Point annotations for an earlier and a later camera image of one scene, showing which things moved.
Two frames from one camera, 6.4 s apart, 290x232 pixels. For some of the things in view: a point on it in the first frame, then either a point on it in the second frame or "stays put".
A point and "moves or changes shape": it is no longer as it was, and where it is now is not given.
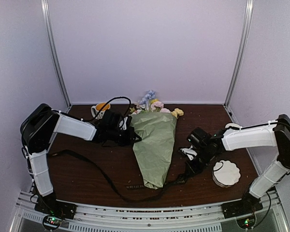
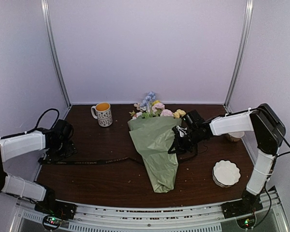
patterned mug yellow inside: x=97 y=107 stays put
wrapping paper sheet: x=153 y=150 moves or changes shape
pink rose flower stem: x=158 y=107 moves or changes shape
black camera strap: x=110 y=185 → x=42 y=161
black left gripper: x=129 y=140 → x=70 y=148
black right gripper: x=193 y=170 → x=178 y=146
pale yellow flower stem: x=177 y=112 moves or changes shape
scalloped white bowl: x=225 y=173 stays put
